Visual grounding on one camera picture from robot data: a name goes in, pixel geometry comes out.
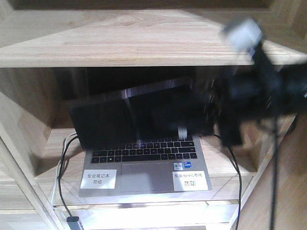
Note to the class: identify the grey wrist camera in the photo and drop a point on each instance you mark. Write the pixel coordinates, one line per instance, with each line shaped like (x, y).
(243, 34)

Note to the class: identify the black smartphone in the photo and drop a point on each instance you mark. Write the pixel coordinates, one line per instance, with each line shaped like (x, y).
(165, 109)

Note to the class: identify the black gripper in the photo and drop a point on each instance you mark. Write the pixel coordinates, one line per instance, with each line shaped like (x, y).
(235, 97)

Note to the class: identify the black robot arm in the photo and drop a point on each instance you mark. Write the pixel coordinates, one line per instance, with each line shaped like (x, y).
(285, 92)

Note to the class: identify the grey laptop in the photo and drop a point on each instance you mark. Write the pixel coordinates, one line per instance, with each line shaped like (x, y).
(156, 166)

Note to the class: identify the grey usb hub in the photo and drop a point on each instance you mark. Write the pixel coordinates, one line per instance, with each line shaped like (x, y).
(74, 223)

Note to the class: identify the wooden shelf unit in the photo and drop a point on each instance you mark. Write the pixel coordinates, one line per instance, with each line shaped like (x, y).
(39, 39)

